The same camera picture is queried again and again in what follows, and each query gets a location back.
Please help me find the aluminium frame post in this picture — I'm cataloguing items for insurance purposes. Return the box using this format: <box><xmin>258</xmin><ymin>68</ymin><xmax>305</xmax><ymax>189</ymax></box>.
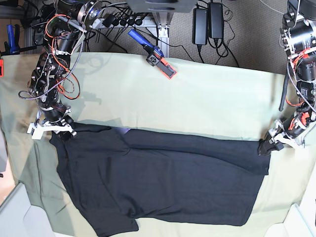
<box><xmin>152</xmin><ymin>12</ymin><xmax>173</xmax><ymax>58</ymax></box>

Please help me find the blue orange bar clamp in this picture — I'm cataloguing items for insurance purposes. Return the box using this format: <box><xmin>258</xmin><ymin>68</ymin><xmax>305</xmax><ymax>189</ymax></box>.
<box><xmin>128</xmin><ymin>29</ymin><xmax>177</xmax><ymax>79</ymax></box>

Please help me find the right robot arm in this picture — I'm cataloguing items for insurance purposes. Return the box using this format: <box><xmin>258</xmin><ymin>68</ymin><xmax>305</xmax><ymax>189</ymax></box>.
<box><xmin>18</xmin><ymin>0</ymin><xmax>102</xmax><ymax>140</ymax></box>

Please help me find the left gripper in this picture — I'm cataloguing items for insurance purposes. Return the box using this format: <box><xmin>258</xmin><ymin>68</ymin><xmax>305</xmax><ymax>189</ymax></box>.
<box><xmin>258</xmin><ymin>119</ymin><xmax>305</xmax><ymax>156</ymax></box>

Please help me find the white bin right corner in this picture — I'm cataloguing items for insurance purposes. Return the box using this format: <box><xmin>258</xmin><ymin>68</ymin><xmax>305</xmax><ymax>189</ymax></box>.
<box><xmin>265</xmin><ymin>204</ymin><xmax>316</xmax><ymax>237</ymax></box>

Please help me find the white bin corner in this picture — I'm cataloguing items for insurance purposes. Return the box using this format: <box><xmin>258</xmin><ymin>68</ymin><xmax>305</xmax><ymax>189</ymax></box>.
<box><xmin>0</xmin><ymin>181</ymin><xmax>56</xmax><ymax>237</ymax></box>
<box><xmin>265</xmin><ymin>204</ymin><xmax>316</xmax><ymax>237</ymax></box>

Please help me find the blue clamp at left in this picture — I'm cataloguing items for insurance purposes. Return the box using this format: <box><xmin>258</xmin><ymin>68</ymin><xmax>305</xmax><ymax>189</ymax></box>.
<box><xmin>0</xmin><ymin>24</ymin><xmax>20</xmax><ymax>56</ymax></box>

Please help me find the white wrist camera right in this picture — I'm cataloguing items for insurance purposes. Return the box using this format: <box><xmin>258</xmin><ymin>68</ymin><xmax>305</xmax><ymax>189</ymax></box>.
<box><xmin>27</xmin><ymin>123</ymin><xmax>45</xmax><ymax>140</ymax></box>

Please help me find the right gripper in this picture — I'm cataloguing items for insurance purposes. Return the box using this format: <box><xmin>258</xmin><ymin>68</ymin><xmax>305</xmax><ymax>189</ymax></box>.
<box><xmin>39</xmin><ymin>116</ymin><xmax>77</xmax><ymax>142</ymax></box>

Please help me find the dark navy T-shirt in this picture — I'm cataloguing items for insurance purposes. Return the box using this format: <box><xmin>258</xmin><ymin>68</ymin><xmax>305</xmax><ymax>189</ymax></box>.
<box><xmin>50</xmin><ymin>123</ymin><xmax>270</xmax><ymax>237</ymax></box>

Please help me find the black power adapter brick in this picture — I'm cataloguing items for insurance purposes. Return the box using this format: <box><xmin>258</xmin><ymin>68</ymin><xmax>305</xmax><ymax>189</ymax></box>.
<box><xmin>192</xmin><ymin>8</ymin><xmax>207</xmax><ymax>45</ymax></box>

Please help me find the light green table cloth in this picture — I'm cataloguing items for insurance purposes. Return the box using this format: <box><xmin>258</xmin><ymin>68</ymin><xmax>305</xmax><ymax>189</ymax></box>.
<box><xmin>0</xmin><ymin>52</ymin><xmax>316</xmax><ymax>237</ymax></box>

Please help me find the white bin left corner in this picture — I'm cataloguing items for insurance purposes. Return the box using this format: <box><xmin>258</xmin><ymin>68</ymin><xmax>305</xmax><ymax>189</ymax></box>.
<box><xmin>0</xmin><ymin>181</ymin><xmax>56</xmax><ymax>237</ymax></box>

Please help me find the white power strip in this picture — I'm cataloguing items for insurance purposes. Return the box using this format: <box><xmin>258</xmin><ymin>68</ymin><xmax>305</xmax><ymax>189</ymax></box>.
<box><xmin>91</xmin><ymin>15</ymin><xmax>146</xmax><ymax>29</ymax></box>

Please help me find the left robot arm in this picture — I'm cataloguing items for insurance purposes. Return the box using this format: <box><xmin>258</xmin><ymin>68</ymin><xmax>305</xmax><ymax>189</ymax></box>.
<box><xmin>258</xmin><ymin>0</ymin><xmax>316</xmax><ymax>156</ymax></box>

